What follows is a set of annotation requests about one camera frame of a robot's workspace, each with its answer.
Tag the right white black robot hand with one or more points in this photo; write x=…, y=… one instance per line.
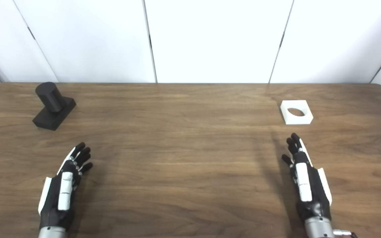
x=304, y=185

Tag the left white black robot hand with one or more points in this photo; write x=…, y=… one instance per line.
x=65, y=186

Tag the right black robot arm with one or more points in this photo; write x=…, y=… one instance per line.
x=317, y=228

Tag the white square piece with hole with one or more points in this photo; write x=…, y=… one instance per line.
x=296, y=119

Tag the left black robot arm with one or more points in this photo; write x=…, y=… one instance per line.
x=52, y=233

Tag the black peg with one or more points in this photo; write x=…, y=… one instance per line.
x=51, y=99

